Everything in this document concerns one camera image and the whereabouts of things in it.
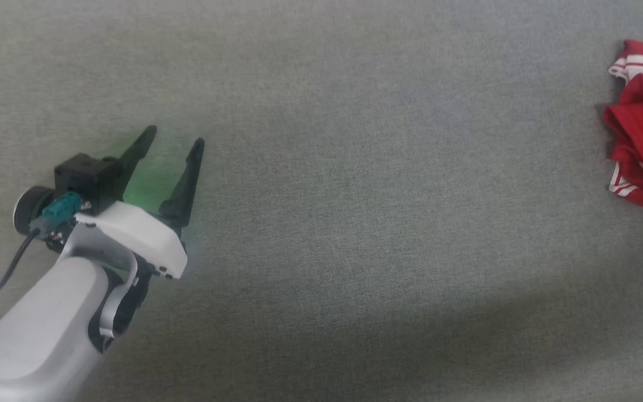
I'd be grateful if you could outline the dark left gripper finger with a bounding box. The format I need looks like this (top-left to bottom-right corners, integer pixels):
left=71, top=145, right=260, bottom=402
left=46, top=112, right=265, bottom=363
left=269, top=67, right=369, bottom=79
left=111, top=125, right=158, bottom=202
left=158, top=137, right=206, bottom=228

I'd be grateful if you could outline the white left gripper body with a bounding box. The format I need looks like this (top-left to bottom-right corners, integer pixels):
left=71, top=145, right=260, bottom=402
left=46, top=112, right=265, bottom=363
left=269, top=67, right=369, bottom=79
left=74, top=200, right=189, bottom=280

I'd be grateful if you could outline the grey fabric sofa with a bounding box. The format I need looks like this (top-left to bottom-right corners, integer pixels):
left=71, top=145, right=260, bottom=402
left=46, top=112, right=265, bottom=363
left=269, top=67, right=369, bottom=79
left=0, top=0, right=643, bottom=402

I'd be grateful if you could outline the teal left camera connector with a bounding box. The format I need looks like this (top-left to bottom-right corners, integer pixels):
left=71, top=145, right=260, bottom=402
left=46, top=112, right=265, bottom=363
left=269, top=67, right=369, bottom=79
left=29, top=192, right=83, bottom=234

